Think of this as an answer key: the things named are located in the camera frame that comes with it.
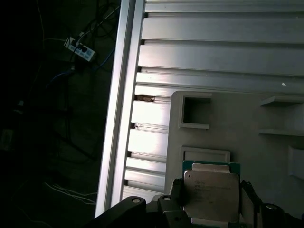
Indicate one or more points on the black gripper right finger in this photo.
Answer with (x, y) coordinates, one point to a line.
(259, 213)

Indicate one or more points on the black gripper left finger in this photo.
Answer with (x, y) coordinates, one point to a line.
(177, 192)

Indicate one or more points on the silver CPU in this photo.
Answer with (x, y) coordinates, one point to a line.
(209, 187)

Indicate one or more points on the grey parts rack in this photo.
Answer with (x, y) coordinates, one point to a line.
(237, 114)

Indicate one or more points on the white power strip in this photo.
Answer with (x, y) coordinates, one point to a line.
(82, 51)

